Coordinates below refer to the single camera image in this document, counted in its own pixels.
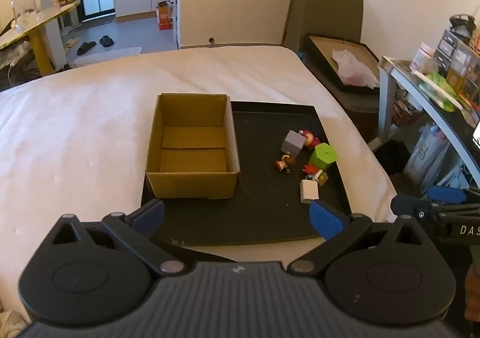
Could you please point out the yellow table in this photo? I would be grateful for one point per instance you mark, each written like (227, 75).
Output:
(41, 47)

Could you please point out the small red toy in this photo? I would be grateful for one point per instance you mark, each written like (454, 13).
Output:
(308, 168)

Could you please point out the black flat box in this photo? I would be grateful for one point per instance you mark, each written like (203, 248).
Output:
(322, 56)

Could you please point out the green hexagonal container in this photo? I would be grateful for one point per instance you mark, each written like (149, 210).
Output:
(322, 158)

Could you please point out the large cardboard sheet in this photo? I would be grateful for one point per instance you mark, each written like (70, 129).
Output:
(326, 11)

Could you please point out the clear plastic bag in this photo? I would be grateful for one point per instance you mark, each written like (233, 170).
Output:
(425, 154)

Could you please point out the black slipper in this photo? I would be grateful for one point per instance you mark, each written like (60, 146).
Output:
(107, 41)
(86, 47)

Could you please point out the grey cube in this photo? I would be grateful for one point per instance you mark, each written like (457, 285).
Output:
(293, 143)

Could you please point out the brown cardboard box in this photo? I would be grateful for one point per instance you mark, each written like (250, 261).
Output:
(187, 184)

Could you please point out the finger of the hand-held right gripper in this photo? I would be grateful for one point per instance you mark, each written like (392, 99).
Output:
(407, 204)
(446, 194)

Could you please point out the orange box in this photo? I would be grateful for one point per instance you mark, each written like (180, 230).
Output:
(164, 17)

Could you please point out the clear plastic water jug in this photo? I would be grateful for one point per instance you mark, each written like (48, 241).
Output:
(24, 7)

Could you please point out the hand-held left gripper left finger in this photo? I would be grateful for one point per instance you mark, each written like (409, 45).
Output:
(150, 215)

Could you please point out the white side table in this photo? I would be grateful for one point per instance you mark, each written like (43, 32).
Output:
(386, 98)

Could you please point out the white plastic bag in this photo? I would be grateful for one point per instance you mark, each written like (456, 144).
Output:
(354, 69)

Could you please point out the green packet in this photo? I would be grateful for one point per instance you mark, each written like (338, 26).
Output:
(440, 88)

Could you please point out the small drawer organiser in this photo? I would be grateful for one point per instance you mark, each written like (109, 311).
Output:
(452, 47)

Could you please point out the white floor mat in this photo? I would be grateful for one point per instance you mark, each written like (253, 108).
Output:
(108, 56)

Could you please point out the white jar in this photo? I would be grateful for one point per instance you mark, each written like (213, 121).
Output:
(422, 56)

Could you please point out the pink figure toy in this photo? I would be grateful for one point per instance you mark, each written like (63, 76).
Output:
(311, 139)

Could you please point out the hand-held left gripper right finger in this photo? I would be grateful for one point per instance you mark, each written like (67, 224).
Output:
(326, 220)

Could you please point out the beige slipper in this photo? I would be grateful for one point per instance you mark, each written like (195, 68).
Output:
(71, 42)

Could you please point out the small brown-haired figure toy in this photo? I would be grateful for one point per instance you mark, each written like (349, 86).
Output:
(285, 162)

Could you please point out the white block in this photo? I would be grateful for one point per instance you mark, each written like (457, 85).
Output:
(309, 191)

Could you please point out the black tray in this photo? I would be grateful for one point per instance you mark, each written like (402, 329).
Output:
(262, 210)

